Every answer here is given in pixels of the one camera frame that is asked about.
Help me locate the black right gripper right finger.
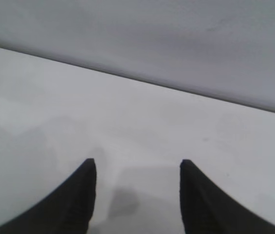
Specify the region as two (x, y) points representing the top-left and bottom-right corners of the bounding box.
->
(179, 159), (275, 234)

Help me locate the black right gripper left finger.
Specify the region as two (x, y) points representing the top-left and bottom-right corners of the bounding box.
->
(0, 158), (97, 234)

